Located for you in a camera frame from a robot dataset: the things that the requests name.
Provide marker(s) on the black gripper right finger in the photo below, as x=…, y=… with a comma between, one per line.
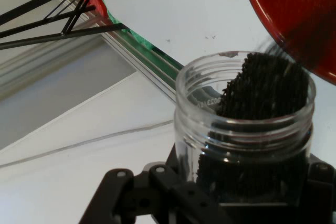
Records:
x=320, y=195

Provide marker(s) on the clear jar with black seeds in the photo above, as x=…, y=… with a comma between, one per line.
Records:
x=236, y=142

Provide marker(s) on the green foam puzzle tile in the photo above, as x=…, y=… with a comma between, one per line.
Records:
x=139, y=39

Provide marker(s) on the aluminium wall rail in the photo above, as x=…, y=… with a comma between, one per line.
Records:
x=147, y=69

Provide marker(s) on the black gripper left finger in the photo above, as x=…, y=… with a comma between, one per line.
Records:
x=147, y=200

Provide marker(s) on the red bowl with black rim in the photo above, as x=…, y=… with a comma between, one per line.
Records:
x=302, y=11

